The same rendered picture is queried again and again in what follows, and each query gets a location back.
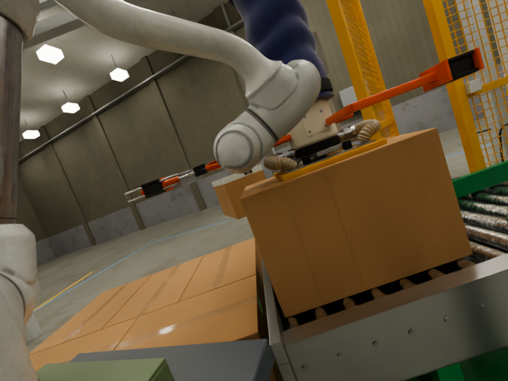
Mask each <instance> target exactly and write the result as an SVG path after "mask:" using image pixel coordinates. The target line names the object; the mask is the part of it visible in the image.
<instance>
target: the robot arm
mask: <svg viewBox="0 0 508 381"><path fill-rule="evenodd" d="M54 1H56V2H57V3H58V4H59V5H61V6H62V7H63V8H65V9H66V10H67V11H69V12H70V13H71V14H73V15H74V16H75V17H77V18H79V19H80V20H81V21H82V22H84V23H86V24H88V25H89V26H91V27H92V28H94V29H96V30H97V31H99V32H101V33H103V34H105V35H107V36H110V37H112V38H114V39H118V40H120V41H122V42H127V43H129V44H133V45H138V46H142V47H146V48H153V49H157V50H161V51H169V52H173V53H177V54H185V55H189V56H193V57H201V58H205V59H209V60H216V61H219V62H222V63H224V64H227V65H229V66H230V67H232V68H234V69H235V70H236V71H237V72H238V73H239V74H240V75H241V77H242V78H243V81H244V83H245V86H246V95H245V96H246V98H247V99H248V102H249V106H248V107H247V108H246V110H245V111H244V112H243V113H242V114H240V115H239V116H238V117H237V118H236V119H235V120H234V121H233V122H231V123H229V124H228V125H226V126H225V128H224V129H222V130H221V131H220V132H219V133H218V135H217V136H216V138H215V141H214V145H213V153H214V156H215V159H216V161H217V163H218V164H219V165H220V166H221V167H222V168H223V169H224V170H226V171H228V172H231V173H234V174H242V173H244V175H248V174H250V173H252V168H253V167H254V166H255V165H256V164H257V163H260V161H261V160H262V159H263V157H264V156H265V155H266V154H267V153H268V151H269V150H270V149H271V148H272V147H273V146H274V145H275V144H276V143H277V142H278V141H279V140H280V139H281V138H282V137H283V136H284V135H286V134H288V133H289V132H290V131H291V130H292V129H293V128H294V127H295V126H296V125H297V124H298V123H299V122H300V121H301V120H302V118H303V117H304V116H305V115H306V113H307V112H308V111H309V110H310V109H311V107H312V106H313V104H314V103H315V101H316V100H317V98H318V95H319V93H320V90H321V76H320V73H319V72H318V70H317V68H316V67H315V65H314V64H312V63H311V62H309V61H306V60H291V61H290V62H289V63H288V64H287V65H286V64H283V62H282V61H281V60H279V61H275V60H269V59H267V58H266V57H265V56H264V55H263V54H262V53H260V52H259V51H258V50H257V49H256V48H254V47H253V46H252V45H251V44H250V43H248V42H246V41H245V40H243V39H242V38H240V37H238V36H236V35H234V34H232V33H228V32H226V31H224V30H221V29H216V28H213V27H210V26H206V25H203V24H200V23H195V22H192V21H189V20H184V19H181V18H177V17H173V16H170V15H167V14H162V13H159V12H155V11H151V10H148V9H145V8H140V7H138V6H135V5H132V4H129V3H128V2H124V1H123V0H54ZM39 13H40V1H39V0H0V381H40V380H39V378H38V377H37V374H36V372H35V369H34V367H33V364H32V362H31V358H30V356H29V351H28V348H27V347H26V331H25V326H26V323H27V322H28V320H29V318H30V317H31V315H32V313H33V310H34V308H35V306H36V303H37V299H38V296H39V280H38V268H37V257H36V238H35V234H34V233H33V232H32V231H31V230H30V229H28V228H27V227H26V226H24V225H23V224H16V220H17V181H18V161H19V140H20V101H21V81H22V60H23V44H25V43H26V42H28V41H29V40H30V39H31V38H32V37H33V35H34V32H35V28H36V24H37V21H38V19H39Z"/></svg>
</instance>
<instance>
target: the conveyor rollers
mask: <svg viewBox="0 0 508 381"><path fill-rule="evenodd" d="M457 202H458V204H459V207H460V212H461V215H462V218H463V222H464V226H465V229H466V233H467V237H468V238H469V239H471V240H476V241H478V242H481V243H485V244H488V245H490V246H494V247H497V248H499V249H503V250H506V251H508V224H507V220H506V217H508V181H505V182H502V183H499V184H496V185H494V186H491V187H488V188H485V189H483V190H479V191H476V192H475V193H472V194H468V195H466V196H464V197H460V198H459V199H457ZM465 223H467V224H465ZM468 224H469V225H468ZM474 225H475V226H474ZM477 226H478V227H477ZM480 227H481V228H480ZM486 228H487V229H486ZM489 229H490V230H489ZM491 230H492V231H491ZM497 231H498V232H497ZM500 232H501V233H500ZM503 233H504V234H503ZM469 244H470V247H471V250H472V255H470V256H469V257H471V258H474V259H477V260H479V261H480V262H485V261H487V260H490V259H493V258H496V257H498V256H502V255H505V254H507V253H505V252H501V251H500V250H497V249H493V248H491V247H488V246H484V245H481V244H479V243H475V242H472V241H470V240H469ZM473 265H476V263H474V262H471V261H469V260H467V259H464V258H461V259H458V260H455V261H452V262H449V263H446V264H443V265H442V266H444V267H446V268H448V269H450V270H452V271H454V272H455V271H459V270H461V269H464V268H468V267H470V266H473ZM415 275H417V276H418V277H420V278H422V279H423V280H424V281H429V280H433V279H436V278H438V277H441V276H444V275H446V274H445V273H444V272H442V271H440V270H438V269H437V268H430V269H428V270H426V271H422V272H420V273H417V274H415ZM389 284H390V285H392V286H393V287H394V288H395V289H396V290H397V291H401V290H404V289H407V288H409V287H413V286H416V284H415V283H414V282H413V281H411V280H410V279H408V278H407V277H404V278H402V279H399V280H395V281H392V282H391V283H389ZM363 294H364V295H365V296H366V297H367V298H368V299H369V300H370V301H372V300H374V299H378V298H381V297H383V296H387V294H386V293H385V292H384V291H383V290H382V289H381V288H380V287H375V288H373V289H370V290H366V291H364V292H363ZM337 303H338V304H339V307H340V308H341V309H342V310H343V311H344V310H346V309H348V308H352V307H355V306H357V305H358V303H357V302H356V301H355V300H354V299H353V297H352V296H349V297H346V298H344V299H340V300H337ZM310 311H311V314H312V316H313V318H314V320H317V319H320V318H324V317H326V316H328V315H330V314H329V312H328V310H327V308H326V306H325V305H322V306H319V307H317V308H313V309H311V310H310ZM283 318H284V322H285V326H286V330H289V329H291V328H294V327H297V326H300V325H302V323H301V321H300V318H299V314H295V315H293V316H290V317H286V318H285V317H284V316H283Z"/></svg>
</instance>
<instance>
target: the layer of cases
mask: <svg viewBox="0 0 508 381"><path fill-rule="evenodd" d="M252 339H267V340H268V342H269V334H268V319H267V311H266V303H265V288H264V280H263V272H262V257H261V253H260V252H259V248H258V246H257V243H256V240H255V238H252V239H249V240H246V241H243V242H241V243H237V244H235V245H233V246H229V247H227V248H224V249H220V250H218V251H216V252H212V253H210V254H208V255H205V256H201V257H199V258H197V259H193V260H190V261H189V262H185V263H182V264H180V265H176V266H174V267H171V268H168V269H166V270H163V271H160V272H157V273H155V274H152V275H149V276H146V277H143V278H141V279H138V280H134V281H132V282H130V283H126V284H123V285H122V286H119V287H115V288H113V289H111V290H107V291H104V292H102V293H101V294H100V295H99V296H98V297H96V298H95V299H94V300H93V301H92V302H90V303H89V304H88V305H87V306H85V307H84V308H83V309H82V310H81V311H80V312H79V313H77V314H76V315H75V316H74V317H72V318H71V319H70V320H69V321H67V322H66V323H65V324H64V325H63V326H62V327H61V328H59V329H58V330H57V331H56V332H54V333H53V334H52V335H51V336H49V337H48V338H47V339H46V340H45V341H44V342H43V343H41V344H40V345H39V346H38V347H36V348H35V349H34V350H33V351H31V352H30V353H29V356H30V358H31V362H32V364H33V367H34V369H35V372H36V371H37V370H39V369H40V368H41V367H43V366H44V365H45V364H54V363H68V362H70V361H71V360H72V359H73V358H74V357H76V356H77V355H78V353H87V352H106V351H116V350H126V349H136V348H155V347H165V346H174V345H193V344H203V343H214V342H232V341H242V340H252ZM269 344H270V343H269ZM269 381H283V378H282V376H281V374H280V370H279V368H278V365H277V362H276V360H275V359H274V365H273V368H272V371H271V377H270V379H269Z"/></svg>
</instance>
